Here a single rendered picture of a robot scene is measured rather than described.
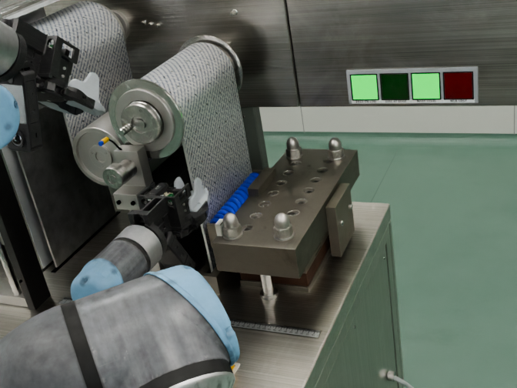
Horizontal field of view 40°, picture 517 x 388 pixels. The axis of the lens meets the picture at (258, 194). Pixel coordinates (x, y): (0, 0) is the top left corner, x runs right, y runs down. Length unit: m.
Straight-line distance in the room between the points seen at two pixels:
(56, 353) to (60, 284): 0.85
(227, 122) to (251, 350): 0.45
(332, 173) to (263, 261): 0.29
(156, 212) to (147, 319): 0.47
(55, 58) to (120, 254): 0.29
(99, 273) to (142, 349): 0.37
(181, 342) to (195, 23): 0.95
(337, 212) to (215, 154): 0.26
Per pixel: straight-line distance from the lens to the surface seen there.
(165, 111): 1.21
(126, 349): 0.68
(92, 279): 1.02
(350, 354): 1.36
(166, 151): 1.25
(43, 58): 1.05
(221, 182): 1.36
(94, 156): 1.35
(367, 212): 1.54
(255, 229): 1.27
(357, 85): 1.42
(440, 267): 2.96
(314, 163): 1.48
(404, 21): 1.37
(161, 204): 1.15
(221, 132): 1.36
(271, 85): 1.49
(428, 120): 3.99
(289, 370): 1.15
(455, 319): 2.69
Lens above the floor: 1.65
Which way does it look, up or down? 27 degrees down
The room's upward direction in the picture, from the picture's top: 10 degrees counter-clockwise
